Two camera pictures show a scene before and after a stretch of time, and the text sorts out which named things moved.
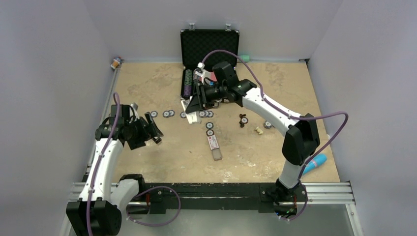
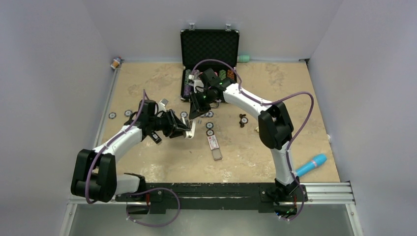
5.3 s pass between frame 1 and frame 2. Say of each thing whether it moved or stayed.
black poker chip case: stayed
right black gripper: stayed
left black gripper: moved
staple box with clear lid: stayed
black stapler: stayed
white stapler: moved
